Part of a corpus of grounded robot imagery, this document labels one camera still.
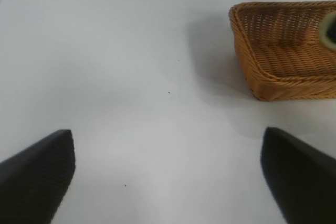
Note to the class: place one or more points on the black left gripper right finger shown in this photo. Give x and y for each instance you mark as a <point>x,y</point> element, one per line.
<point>302,182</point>

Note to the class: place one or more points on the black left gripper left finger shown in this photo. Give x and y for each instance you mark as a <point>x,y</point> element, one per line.
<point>34,182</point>

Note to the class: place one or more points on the brown woven wicker basket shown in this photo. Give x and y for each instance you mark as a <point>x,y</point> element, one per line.
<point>283,56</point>

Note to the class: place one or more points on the pale yellow egg yolk pastry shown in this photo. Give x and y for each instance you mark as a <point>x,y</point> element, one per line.
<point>322,32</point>

